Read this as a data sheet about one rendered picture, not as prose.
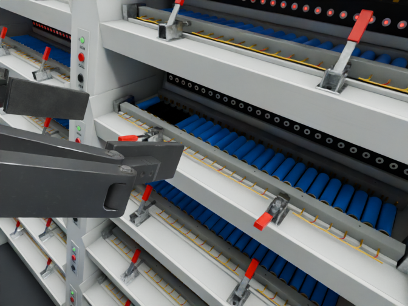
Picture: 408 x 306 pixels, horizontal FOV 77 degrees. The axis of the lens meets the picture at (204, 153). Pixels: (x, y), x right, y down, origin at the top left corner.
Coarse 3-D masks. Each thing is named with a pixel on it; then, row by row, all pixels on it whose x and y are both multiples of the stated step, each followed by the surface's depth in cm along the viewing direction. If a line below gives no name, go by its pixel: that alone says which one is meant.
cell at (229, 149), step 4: (240, 136) 52; (236, 140) 50; (240, 140) 50; (244, 140) 51; (232, 144) 49; (236, 144) 49; (240, 144) 50; (224, 148) 48; (228, 148) 48; (232, 148) 48; (236, 148) 49; (228, 152) 48; (232, 152) 48
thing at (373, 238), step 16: (128, 112) 57; (144, 112) 55; (176, 128) 51; (192, 144) 48; (208, 144) 48; (224, 160) 45; (240, 160) 45; (240, 176) 44; (256, 176) 42; (256, 192) 41; (272, 192) 41; (288, 192) 39; (304, 208) 39; (320, 208) 37; (336, 224) 36; (352, 224) 35; (368, 240) 34; (384, 240) 34; (400, 256) 33
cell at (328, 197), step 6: (330, 180) 44; (336, 180) 43; (330, 186) 42; (336, 186) 42; (324, 192) 41; (330, 192) 40; (336, 192) 41; (324, 198) 40; (330, 198) 40; (330, 204) 39
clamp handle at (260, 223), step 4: (276, 200) 37; (276, 204) 37; (280, 204) 36; (272, 208) 36; (276, 208) 37; (264, 212) 34; (268, 212) 35; (272, 212) 35; (276, 212) 36; (260, 216) 33; (264, 216) 33; (268, 216) 34; (272, 216) 34; (256, 220) 32; (260, 220) 32; (264, 220) 32; (268, 220) 33; (256, 224) 32; (260, 224) 31; (264, 224) 32; (260, 228) 31
